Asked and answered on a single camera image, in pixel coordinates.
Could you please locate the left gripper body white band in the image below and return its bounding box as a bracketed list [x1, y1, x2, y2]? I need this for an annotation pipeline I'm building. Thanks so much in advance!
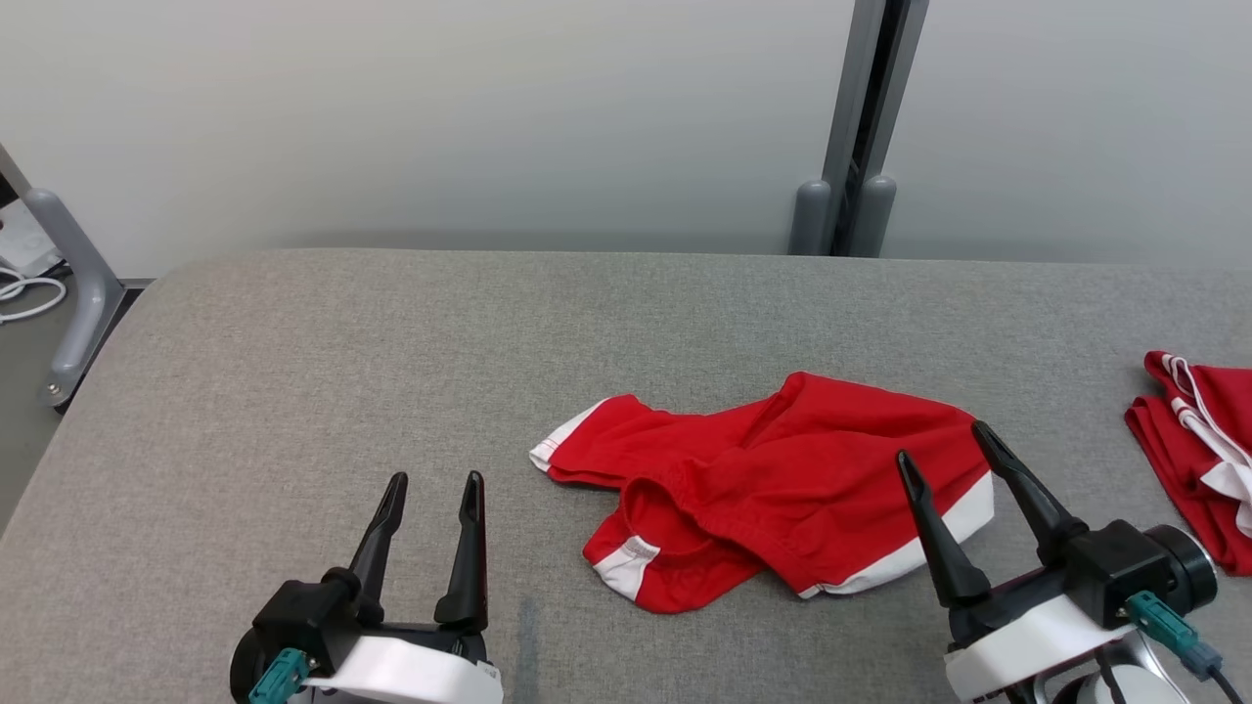
[289, 622, 505, 704]

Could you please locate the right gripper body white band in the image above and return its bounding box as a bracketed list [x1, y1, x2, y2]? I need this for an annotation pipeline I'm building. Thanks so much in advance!
[943, 570, 1143, 703]

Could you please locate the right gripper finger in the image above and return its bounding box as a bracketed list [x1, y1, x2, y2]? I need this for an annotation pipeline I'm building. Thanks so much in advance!
[972, 420, 1090, 567]
[896, 450, 993, 610]

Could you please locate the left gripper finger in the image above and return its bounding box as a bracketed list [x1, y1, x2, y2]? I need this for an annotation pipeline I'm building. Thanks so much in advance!
[347, 472, 410, 627]
[433, 470, 489, 633]

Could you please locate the red white basketball jersey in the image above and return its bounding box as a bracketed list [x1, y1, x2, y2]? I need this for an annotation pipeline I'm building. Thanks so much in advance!
[1124, 350, 1252, 576]

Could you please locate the red shorts white trim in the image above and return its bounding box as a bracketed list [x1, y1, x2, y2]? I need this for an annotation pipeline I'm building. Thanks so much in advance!
[529, 372, 996, 615]

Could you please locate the grey metal support leg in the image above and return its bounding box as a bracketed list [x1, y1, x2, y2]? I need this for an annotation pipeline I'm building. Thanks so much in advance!
[0, 145, 126, 410]

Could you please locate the white power strip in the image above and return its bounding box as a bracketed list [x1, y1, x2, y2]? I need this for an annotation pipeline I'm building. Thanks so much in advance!
[0, 200, 62, 280]

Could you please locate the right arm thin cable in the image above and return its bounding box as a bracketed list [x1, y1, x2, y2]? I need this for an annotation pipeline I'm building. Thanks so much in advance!
[1198, 657, 1252, 704]

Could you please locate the grey partition post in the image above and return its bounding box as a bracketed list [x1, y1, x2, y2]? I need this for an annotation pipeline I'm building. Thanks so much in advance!
[788, 0, 930, 258]

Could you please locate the white cable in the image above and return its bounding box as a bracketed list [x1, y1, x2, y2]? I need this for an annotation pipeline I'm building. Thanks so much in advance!
[0, 264, 67, 324]

